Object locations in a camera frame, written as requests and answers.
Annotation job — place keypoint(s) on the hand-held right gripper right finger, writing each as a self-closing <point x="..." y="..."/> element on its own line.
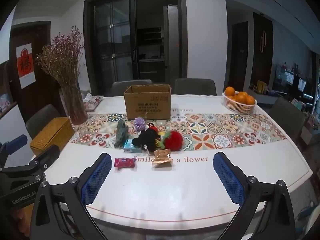
<point x="230" y="180"/>

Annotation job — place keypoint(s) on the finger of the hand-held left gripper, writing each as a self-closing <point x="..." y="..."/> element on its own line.
<point x="15" y="141"/>
<point x="46" y="155"/>

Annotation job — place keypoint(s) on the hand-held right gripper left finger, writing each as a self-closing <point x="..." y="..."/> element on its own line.
<point x="97" y="177"/>

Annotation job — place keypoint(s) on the red candy packet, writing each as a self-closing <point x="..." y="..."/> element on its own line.
<point x="123" y="162"/>

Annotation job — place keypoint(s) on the small blue white carton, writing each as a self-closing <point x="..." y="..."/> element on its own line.
<point x="131" y="147"/>

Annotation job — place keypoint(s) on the grey green cloth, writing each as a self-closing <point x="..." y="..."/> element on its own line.
<point x="121" y="135"/>

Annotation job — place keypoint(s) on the gold wrapper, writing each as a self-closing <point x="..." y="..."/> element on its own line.
<point x="161" y="157"/>

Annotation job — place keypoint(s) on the purple flower ball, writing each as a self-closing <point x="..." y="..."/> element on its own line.
<point x="140" y="124"/>

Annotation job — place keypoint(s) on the red strawberry plush toy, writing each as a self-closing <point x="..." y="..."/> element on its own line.
<point x="173" y="141"/>

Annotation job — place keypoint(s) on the brown cardboard box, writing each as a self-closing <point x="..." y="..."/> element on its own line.
<point x="147" y="105"/>

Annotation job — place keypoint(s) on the yellow woven box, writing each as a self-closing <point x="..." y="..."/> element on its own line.
<point x="50" y="135"/>

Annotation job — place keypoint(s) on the grey dining chair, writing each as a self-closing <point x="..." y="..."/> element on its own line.
<point x="40" y="122"/>
<point x="120" y="87"/>
<point x="287" y="120"/>
<point x="195" y="86"/>

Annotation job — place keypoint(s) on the patterned table runner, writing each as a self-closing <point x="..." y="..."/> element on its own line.
<point x="212" y="135"/>

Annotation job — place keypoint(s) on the glass vase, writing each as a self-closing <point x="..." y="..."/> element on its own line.
<point x="75" y="107"/>

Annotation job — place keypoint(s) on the white printed tablecloth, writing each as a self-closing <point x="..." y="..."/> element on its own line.
<point x="175" y="192"/>

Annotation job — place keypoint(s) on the dark wooden door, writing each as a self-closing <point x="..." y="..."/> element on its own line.
<point x="42" y="80"/>
<point x="240" y="55"/>

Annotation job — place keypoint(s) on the floral fabric pouch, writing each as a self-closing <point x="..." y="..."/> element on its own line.
<point x="92" y="102"/>

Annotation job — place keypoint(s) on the white fruit basket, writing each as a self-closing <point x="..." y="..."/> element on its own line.
<point x="237" y="108"/>

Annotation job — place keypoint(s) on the pile of oranges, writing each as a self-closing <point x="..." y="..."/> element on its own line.
<point x="241" y="97"/>

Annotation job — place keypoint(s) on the low grey console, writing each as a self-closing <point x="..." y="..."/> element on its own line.
<point x="262" y="97"/>

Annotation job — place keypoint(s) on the dried flower bouquet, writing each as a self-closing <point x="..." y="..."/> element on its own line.
<point x="62" y="60"/>

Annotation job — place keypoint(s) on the yellow bag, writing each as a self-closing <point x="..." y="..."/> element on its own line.
<point x="261" y="86"/>

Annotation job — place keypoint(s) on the computer monitor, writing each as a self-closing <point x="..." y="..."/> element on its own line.
<point x="288" y="78"/>
<point x="302" y="84"/>

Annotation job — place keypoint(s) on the dark sliding glass door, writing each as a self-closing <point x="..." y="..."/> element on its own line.
<point x="112" y="42"/>

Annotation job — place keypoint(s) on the grey refrigerator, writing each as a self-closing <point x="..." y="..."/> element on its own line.
<point x="171" y="35"/>

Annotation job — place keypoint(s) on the red wall poster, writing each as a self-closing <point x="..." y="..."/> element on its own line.
<point x="26" y="65"/>

